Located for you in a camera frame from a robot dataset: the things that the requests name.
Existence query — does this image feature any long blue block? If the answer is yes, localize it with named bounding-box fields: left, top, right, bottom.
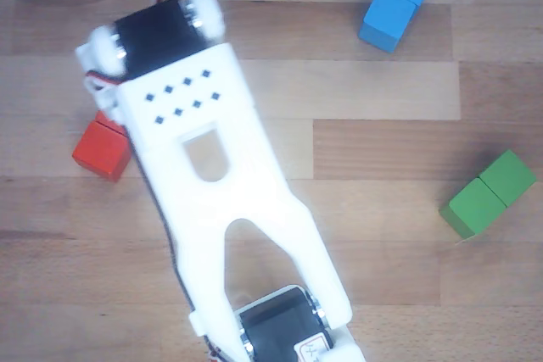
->
left=357, top=0, right=437, bottom=53

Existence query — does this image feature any long green block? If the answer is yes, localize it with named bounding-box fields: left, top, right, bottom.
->
left=439, top=148, right=538, bottom=240

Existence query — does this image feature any long red block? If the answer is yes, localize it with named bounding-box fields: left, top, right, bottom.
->
left=71, top=109, right=132, bottom=183

